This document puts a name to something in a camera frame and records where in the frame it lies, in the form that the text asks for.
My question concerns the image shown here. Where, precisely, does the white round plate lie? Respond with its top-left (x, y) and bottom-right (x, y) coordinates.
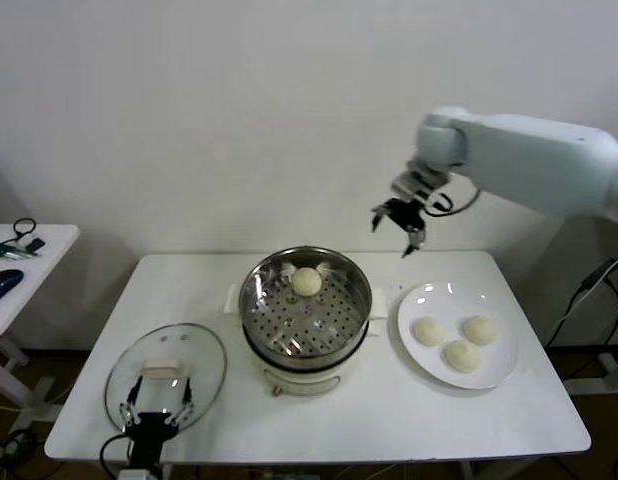
top-left (396, 282), bottom-right (520, 390)

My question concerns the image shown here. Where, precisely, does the blue computer mouse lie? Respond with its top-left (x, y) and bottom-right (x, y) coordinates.
top-left (0, 268), bottom-right (25, 304)

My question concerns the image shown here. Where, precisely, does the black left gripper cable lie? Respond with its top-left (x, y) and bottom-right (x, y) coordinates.
top-left (99, 432), bottom-right (136, 476)

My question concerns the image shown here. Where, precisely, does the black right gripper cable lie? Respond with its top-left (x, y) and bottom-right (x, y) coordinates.
top-left (422, 185), bottom-right (483, 217)

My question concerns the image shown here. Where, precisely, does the black power adapter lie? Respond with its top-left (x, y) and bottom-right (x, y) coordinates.
top-left (580, 258), bottom-right (616, 292)

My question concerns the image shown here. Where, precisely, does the black adapter cable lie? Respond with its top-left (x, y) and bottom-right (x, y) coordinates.
top-left (544, 279), bottom-right (618, 381)

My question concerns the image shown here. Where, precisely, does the white electric cooker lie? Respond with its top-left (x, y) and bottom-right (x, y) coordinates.
top-left (241, 319), bottom-right (383, 400)

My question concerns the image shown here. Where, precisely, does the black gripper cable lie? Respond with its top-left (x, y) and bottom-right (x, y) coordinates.
top-left (422, 185), bottom-right (483, 217)
top-left (99, 432), bottom-right (136, 476)

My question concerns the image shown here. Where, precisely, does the white steamed baozi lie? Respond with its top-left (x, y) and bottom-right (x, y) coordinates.
top-left (442, 339), bottom-right (481, 374)
top-left (412, 317), bottom-right (447, 347)
top-left (461, 315), bottom-right (498, 346)
top-left (291, 267), bottom-right (323, 297)

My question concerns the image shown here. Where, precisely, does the black coiled floor cable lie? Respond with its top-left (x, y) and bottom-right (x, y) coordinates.
top-left (0, 429), bottom-right (40, 471)

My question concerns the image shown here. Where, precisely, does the stainless steel steamer basket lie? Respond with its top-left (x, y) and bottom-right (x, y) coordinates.
top-left (223, 245), bottom-right (389, 372)

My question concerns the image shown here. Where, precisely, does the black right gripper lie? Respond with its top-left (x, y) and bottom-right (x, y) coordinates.
top-left (371, 197), bottom-right (427, 259)

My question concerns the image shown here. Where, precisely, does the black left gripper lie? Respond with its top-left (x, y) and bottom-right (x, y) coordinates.
top-left (118, 376), bottom-right (196, 469)

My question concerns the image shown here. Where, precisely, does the glass lid with white handle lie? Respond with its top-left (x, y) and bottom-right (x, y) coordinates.
top-left (104, 323), bottom-right (228, 435)

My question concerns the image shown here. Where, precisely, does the white floor cable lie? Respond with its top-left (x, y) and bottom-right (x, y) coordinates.
top-left (0, 382), bottom-right (65, 415)

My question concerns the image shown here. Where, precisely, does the white side table with mouse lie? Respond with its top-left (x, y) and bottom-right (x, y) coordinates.
top-left (0, 223), bottom-right (81, 431)

